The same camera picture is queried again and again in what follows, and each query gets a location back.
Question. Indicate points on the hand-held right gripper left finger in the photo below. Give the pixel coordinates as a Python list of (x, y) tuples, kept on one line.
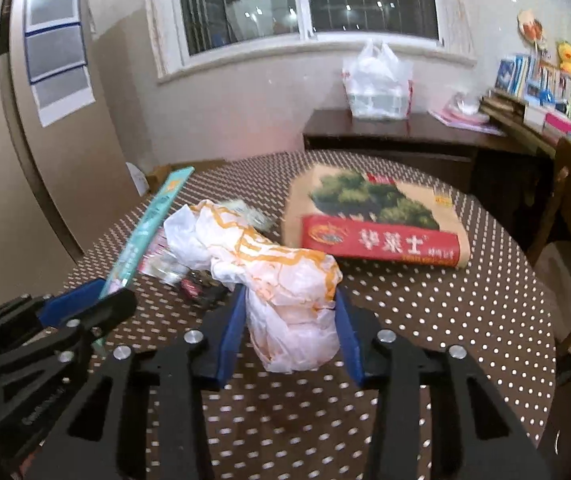
[(228, 340)]

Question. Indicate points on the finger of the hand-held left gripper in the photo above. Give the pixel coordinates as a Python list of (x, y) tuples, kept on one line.
[(100, 312), (70, 305)]

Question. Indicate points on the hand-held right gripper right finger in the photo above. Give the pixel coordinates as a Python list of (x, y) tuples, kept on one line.
[(348, 340)]

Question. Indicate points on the white orange paper wrapper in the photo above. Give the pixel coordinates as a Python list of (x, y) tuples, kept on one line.
[(285, 285)]

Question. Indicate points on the teal packet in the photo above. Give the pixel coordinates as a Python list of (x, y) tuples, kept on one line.
[(160, 205)]

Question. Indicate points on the dark small wrapper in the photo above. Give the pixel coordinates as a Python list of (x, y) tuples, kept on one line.
[(203, 290)]

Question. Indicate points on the brown polka dot tablecloth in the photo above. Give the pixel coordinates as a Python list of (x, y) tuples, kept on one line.
[(415, 335)]

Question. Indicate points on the brown paper bag red label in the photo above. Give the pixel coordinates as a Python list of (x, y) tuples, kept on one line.
[(365, 195)]

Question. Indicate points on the brown cardboard box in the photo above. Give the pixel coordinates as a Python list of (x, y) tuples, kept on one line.
[(185, 170)]

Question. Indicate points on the white printed sheet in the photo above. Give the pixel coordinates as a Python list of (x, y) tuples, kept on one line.
[(63, 97)]

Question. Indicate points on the dark wooden side table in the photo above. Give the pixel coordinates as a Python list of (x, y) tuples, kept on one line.
[(390, 135)]

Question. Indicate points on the pink flat book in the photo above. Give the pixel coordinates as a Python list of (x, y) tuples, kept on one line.
[(465, 120)]

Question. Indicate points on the blue framed printed sheet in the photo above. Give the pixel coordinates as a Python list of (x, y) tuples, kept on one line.
[(55, 55), (53, 9)]

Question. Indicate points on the white plastic shopping bag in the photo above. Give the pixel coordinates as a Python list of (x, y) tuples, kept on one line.
[(378, 85)]

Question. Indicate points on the white ceramic bowl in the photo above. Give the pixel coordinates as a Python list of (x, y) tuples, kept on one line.
[(467, 104)]

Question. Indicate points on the pink box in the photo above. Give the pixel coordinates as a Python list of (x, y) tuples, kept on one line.
[(565, 124)]

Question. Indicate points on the row of books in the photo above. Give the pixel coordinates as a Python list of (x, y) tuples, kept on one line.
[(540, 82)]

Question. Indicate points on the sliding glass window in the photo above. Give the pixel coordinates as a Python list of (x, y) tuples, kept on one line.
[(310, 5)]

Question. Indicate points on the yellow duck plush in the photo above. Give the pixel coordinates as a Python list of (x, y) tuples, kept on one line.
[(569, 60)]

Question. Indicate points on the round cartoon hand fan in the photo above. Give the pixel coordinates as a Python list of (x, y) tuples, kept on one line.
[(533, 29)]

